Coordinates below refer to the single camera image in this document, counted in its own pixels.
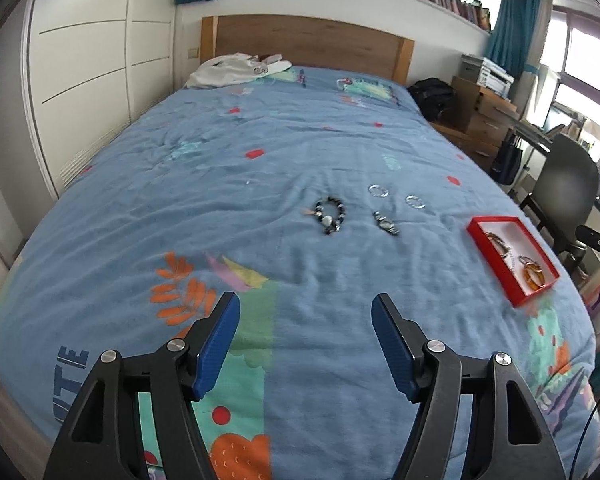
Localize white wardrobe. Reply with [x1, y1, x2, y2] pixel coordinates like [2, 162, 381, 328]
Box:
[22, 0, 178, 196]

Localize red cardboard box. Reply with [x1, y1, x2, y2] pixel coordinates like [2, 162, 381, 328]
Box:
[466, 216, 561, 308]

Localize white garment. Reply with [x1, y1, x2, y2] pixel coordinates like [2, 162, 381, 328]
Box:
[186, 52, 293, 90]

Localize black bag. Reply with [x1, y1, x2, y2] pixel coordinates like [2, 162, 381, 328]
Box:
[407, 77, 456, 122]

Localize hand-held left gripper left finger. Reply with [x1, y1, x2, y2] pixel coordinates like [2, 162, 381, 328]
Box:
[44, 291, 242, 480]

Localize dark blue bag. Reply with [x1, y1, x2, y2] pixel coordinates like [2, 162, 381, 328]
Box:
[490, 130, 523, 184]

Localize black chair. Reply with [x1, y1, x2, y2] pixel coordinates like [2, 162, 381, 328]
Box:
[519, 133, 600, 276]

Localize amber bangle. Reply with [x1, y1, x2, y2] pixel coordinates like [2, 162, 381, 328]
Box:
[522, 265, 552, 292]

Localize black white bead bracelet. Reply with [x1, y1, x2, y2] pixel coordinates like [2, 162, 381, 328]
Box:
[312, 198, 346, 234]

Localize wooden headboard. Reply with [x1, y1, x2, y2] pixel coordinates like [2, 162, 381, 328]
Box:
[200, 14, 416, 85]

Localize grey printer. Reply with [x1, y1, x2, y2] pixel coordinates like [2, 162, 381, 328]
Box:
[460, 54, 515, 97]

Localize silver wristwatch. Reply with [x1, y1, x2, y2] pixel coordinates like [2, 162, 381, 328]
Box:
[372, 211, 401, 236]

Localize blue printed blanket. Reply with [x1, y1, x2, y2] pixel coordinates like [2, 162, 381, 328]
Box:
[0, 66, 600, 480]

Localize black cable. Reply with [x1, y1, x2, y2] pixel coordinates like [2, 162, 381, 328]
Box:
[569, 380, 600, 480]

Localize dark brown bangle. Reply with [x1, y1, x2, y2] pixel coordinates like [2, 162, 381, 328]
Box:
[482, 232, 513, 257]

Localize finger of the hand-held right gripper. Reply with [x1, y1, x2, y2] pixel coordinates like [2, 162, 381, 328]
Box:
[576, 225, 600, 257]

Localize wooden drawer cabinet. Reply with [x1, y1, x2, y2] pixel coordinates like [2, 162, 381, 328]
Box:
[450, 76, 521, 173]

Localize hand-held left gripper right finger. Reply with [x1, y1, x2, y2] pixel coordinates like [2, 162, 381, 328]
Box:
[371, 293, 568, 480]

